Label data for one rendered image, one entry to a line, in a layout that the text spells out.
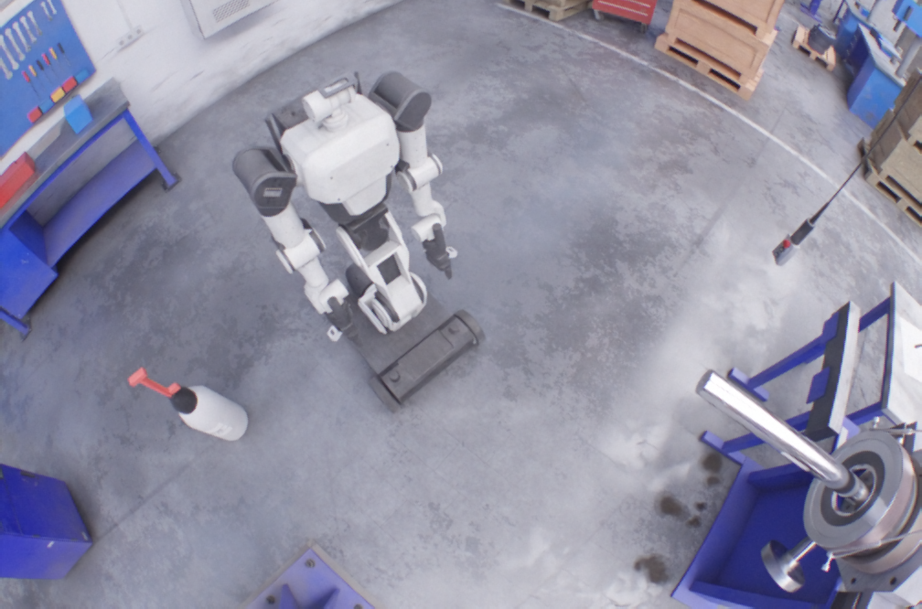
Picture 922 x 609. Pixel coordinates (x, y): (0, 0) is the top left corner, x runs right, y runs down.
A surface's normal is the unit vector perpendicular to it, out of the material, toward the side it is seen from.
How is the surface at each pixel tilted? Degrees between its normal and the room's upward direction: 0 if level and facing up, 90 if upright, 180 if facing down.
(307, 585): 0
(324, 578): 0
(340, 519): 0
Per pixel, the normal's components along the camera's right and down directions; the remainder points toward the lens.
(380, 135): 0.47, 0.07
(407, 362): 0.00, -0.53
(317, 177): -0.06, 0.80
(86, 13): 0.76, 0.55
